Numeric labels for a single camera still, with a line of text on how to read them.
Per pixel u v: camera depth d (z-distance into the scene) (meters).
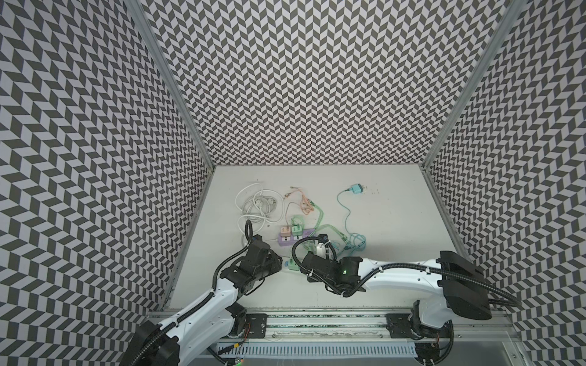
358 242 0.92
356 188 1.08
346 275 0.54
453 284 0.42
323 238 0.71
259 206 1.00
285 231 0.87
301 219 0.96
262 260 0.66
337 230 0.96
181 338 0.42
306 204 1.04
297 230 0.87
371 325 0.75
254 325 0.72
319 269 0.57
